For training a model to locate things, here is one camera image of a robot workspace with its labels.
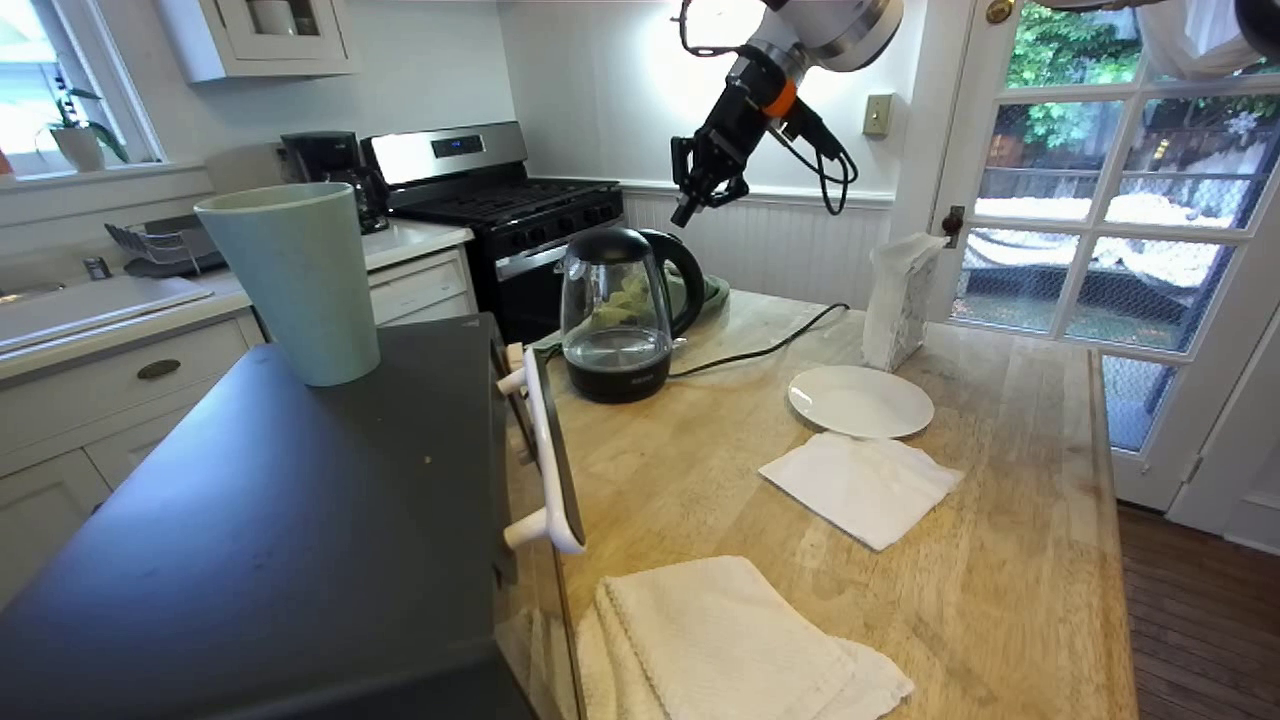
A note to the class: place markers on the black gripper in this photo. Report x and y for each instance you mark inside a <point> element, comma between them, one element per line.
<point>756,92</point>

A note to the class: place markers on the glass electric kettle black handle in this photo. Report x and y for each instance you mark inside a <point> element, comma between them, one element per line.
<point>616,363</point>

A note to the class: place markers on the green knitted cloth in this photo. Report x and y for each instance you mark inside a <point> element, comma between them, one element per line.
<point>714,298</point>

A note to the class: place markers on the black stainless gas stove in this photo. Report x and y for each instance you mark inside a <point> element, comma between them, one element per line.
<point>520,224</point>

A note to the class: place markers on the round white plate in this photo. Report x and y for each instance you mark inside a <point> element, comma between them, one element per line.
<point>860,401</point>

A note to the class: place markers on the white paper napkin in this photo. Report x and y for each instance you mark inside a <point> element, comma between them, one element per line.
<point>870,488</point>

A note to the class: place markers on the black coffee maker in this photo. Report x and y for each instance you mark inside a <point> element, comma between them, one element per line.
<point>337,157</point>

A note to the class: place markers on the white glass panel door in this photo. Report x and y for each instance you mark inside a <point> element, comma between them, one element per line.
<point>1107,172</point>

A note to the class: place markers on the light green plastic cup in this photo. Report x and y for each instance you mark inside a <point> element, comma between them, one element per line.
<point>303,261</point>

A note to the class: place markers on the cream folded cloth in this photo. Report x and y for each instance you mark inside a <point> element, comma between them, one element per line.
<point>718,641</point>

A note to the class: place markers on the dish rack on counter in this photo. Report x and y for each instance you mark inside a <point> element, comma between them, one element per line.
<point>172,244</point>

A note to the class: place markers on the dark grey cabinet top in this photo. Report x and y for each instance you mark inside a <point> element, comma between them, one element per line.
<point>290,552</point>

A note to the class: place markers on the potted plant on windowsill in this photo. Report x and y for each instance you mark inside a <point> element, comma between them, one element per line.
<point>85,141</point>

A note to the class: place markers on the white lower kitchen cabinets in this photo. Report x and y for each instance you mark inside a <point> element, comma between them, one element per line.
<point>89,383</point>

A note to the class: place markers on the wall light switch plate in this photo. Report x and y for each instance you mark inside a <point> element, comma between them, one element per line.
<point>878,113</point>

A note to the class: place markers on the white towel bar handle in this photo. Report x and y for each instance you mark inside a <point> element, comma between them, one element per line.
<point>557,512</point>

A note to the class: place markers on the white upper wall cabinet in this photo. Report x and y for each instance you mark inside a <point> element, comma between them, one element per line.
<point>256,39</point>

